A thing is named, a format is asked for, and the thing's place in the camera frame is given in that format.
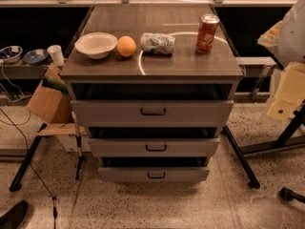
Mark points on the grey bottom drawer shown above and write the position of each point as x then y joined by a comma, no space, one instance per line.
150,174

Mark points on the grey drawer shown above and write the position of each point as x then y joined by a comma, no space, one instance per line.
150,174
152,113
153,147

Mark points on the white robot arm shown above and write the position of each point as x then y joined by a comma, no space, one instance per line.
291,39

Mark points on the grey drawer cabinet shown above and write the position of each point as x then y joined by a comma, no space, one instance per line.
184,75

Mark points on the grey middle drawer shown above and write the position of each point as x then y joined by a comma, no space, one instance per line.
153,147

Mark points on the grey top drawer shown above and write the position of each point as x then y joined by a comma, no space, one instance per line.
152,113

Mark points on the crumpled chip bag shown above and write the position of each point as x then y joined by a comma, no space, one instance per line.
158,43

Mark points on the orange fruit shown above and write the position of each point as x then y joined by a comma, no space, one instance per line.
126,46

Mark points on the white bowl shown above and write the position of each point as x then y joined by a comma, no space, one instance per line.
96,45

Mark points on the silver tripod pole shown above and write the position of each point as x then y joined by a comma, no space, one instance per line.
78,137

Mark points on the brown cardboard box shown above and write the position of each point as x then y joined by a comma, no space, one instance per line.
54,108

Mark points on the red soda can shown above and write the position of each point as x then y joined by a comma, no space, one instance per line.
206,31

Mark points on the white paper cup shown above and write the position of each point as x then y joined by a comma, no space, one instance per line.
56,54

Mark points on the black stand leg right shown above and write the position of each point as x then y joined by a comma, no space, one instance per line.
248,170

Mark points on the blue patterned bowl right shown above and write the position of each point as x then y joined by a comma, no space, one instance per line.
36,57

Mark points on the blue patterned bowl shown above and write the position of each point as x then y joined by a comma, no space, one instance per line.
36,57
11,54

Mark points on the blue patterned bowl left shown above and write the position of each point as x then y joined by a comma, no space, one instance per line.
11,54

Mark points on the black tripod leg left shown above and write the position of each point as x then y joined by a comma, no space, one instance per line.
16,183

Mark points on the black shoe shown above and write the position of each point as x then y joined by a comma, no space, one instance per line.
16,215

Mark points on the green handled tool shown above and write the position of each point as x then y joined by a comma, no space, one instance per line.
50,82

